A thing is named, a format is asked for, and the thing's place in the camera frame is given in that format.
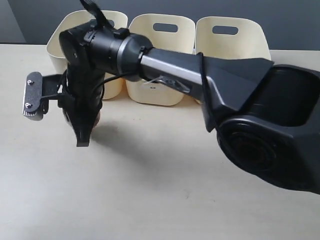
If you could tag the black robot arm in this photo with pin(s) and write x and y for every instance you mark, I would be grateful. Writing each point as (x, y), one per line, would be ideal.
(266, 115)

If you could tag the cream bin right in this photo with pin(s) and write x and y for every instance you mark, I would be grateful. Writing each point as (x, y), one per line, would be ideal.
(230, 38)

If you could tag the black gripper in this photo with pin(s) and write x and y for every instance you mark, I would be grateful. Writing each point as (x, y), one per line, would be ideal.
(83, 92)

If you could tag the brown wooden cup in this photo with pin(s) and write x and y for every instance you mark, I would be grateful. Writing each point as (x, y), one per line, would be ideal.
(66, 117)

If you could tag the cream bin middle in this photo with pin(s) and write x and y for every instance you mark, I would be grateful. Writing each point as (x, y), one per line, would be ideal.
(169, 32)

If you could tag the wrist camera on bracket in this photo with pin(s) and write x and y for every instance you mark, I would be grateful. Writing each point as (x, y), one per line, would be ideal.
(38, 91)

